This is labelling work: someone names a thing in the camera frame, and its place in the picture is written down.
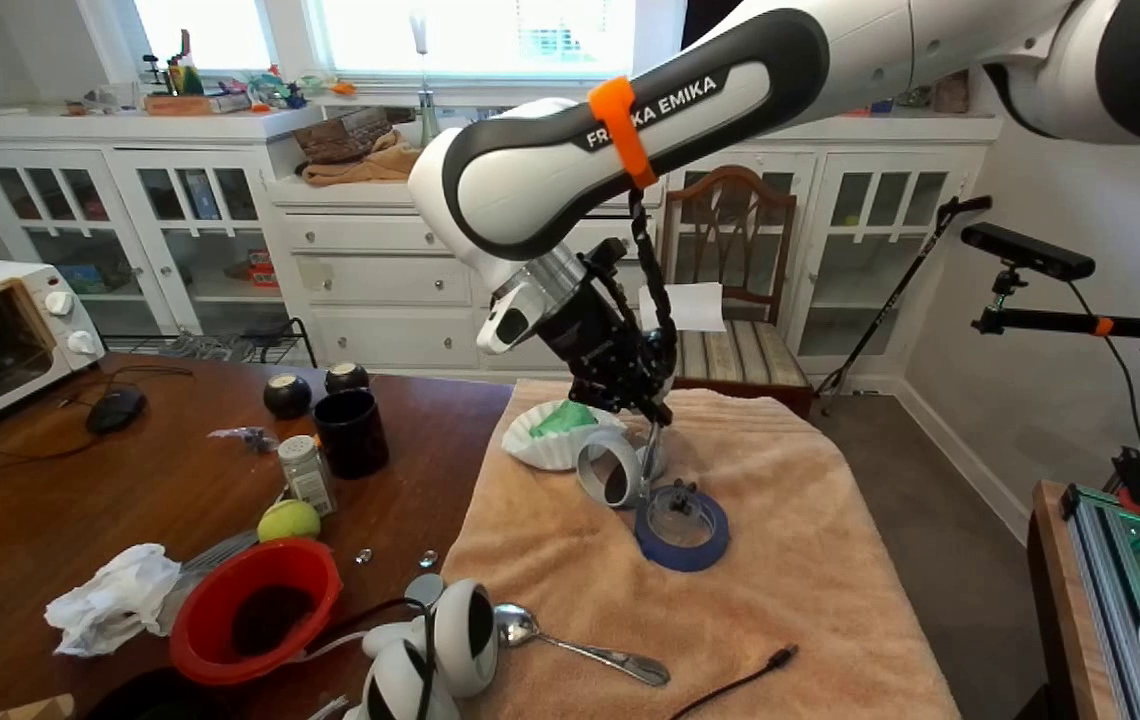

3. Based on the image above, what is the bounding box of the white glass door cabinet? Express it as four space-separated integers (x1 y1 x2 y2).
0 112 307 343

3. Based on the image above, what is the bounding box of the green tennis ball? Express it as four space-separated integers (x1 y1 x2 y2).
258 498 319 542

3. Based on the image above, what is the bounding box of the red bowl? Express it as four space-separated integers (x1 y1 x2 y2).
169 539 346 689

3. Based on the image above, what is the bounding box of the white dresser cabinet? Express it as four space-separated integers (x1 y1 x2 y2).
260 170 668 387

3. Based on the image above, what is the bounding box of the black round jar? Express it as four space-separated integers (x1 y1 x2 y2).
266 371 314 420

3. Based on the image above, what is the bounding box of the blue tape roll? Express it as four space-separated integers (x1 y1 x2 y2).
633 485 731 570

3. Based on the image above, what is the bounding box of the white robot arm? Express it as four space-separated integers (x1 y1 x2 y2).
409 0 1140 420

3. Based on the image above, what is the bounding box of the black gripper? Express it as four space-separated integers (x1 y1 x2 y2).
542 234 677 427

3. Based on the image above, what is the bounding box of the white crumpled cloth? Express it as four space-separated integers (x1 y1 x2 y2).
46 542 181 658

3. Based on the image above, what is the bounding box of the black computer mouse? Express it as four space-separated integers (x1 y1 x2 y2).
83 387 147 437

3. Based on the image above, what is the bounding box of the black camera on stand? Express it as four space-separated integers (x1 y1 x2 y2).
960 223 1140 341

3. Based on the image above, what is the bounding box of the small spice jar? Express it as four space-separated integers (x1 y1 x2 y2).
278 437 333 515

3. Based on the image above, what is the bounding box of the beige towel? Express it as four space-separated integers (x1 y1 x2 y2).
445 387 960 720

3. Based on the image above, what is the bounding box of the black mug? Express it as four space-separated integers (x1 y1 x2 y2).
316 387 388 481

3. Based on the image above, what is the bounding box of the wooden chair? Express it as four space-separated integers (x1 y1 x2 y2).
660 165 815 415

